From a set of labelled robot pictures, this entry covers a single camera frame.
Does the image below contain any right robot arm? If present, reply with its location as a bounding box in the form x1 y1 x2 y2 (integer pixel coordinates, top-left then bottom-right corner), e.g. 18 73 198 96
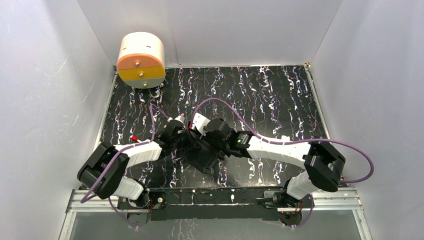
192 114 346 208

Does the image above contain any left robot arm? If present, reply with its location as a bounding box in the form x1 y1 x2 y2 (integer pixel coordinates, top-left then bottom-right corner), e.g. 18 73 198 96
77 115 187 208

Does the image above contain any pink white marker pen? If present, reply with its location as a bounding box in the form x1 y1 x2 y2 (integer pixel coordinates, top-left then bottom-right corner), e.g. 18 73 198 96
166 114 185 129

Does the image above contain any small red-capped white pen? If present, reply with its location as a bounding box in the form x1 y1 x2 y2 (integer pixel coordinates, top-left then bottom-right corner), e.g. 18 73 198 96
131 135 139 142

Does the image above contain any round cream drawer cabinet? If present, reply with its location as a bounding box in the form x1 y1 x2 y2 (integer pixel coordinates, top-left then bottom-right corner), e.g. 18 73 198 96
116 32 166 89

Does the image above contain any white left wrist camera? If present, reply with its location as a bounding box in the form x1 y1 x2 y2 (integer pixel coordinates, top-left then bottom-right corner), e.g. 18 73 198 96
167 114 186 127

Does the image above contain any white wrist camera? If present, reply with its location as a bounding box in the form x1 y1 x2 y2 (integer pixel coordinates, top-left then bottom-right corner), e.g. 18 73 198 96
167 114 186 127
191 112 211 136

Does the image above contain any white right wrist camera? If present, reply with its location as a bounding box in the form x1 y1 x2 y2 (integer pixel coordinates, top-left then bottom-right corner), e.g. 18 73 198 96
191 112 211 136

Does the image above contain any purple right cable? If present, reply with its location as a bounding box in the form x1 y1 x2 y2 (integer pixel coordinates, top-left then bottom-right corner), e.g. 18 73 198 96
190 97 375 229

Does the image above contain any aluminium front rail frame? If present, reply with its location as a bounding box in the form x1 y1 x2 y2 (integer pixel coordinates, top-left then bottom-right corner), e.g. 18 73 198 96
59 187 372 240

